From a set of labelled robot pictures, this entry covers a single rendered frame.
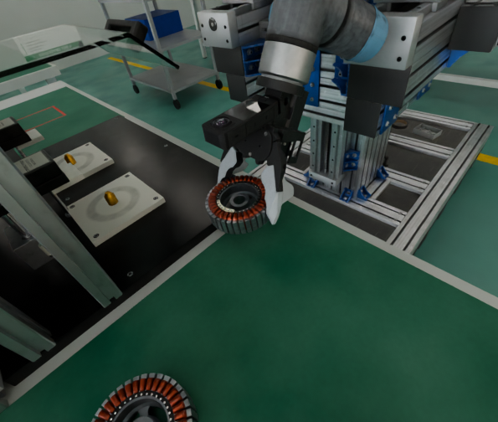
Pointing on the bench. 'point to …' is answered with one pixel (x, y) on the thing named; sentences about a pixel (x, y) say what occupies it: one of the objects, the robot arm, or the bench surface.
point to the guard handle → (128, 28)
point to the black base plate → (175, 230)
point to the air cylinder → (27, 249)
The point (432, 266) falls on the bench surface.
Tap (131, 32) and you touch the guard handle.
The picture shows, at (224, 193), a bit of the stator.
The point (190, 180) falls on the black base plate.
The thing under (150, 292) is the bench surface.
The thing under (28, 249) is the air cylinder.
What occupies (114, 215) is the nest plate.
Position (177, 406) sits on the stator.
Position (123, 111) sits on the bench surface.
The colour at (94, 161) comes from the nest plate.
